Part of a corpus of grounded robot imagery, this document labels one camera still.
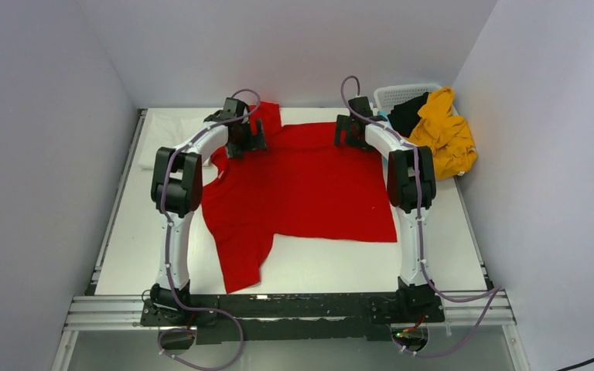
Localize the aluminium frame rail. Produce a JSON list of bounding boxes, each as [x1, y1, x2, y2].
[[64, 291, 516, 331]]

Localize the red t-shirt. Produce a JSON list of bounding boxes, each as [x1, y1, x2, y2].
[[201, 101, 398, 293]]

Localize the folded white t-shirt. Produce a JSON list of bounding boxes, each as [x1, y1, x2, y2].
[[138, 114, 205, 170]]

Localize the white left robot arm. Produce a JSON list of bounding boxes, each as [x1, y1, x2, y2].
[[150, 97, 267, 325]]

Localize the teal t-shirt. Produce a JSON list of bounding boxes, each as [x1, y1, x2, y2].
[[377, 111, 391, 124]]

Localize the yellow t-shirt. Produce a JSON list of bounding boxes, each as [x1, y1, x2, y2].
[[408, 87, 478, 180]]

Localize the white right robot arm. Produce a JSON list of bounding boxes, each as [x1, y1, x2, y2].
[[334, 96, 439, 321]]

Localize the white plastic laundry basket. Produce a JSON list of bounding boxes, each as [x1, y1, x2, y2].
[[374, 83, 460, 144]]

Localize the black t-shirt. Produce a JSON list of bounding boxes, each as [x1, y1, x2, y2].
[[388, 92, 429, 138]]

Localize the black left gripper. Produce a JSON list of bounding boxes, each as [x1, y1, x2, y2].
[[227, 119, 268, 160]]

